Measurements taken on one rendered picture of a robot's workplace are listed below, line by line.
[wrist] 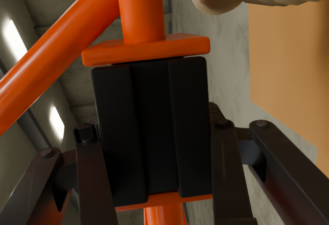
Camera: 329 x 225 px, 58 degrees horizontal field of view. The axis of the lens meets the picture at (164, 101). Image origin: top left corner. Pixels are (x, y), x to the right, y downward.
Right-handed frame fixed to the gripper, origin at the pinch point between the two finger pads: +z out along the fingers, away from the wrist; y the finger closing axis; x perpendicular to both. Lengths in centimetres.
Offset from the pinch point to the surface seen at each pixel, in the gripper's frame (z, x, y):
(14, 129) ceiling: 707, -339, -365
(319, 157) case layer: 78, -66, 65
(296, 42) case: 6.9, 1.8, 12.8
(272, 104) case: 10.7, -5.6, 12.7
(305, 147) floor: 176, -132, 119
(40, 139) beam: 771, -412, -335
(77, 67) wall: 1155, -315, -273
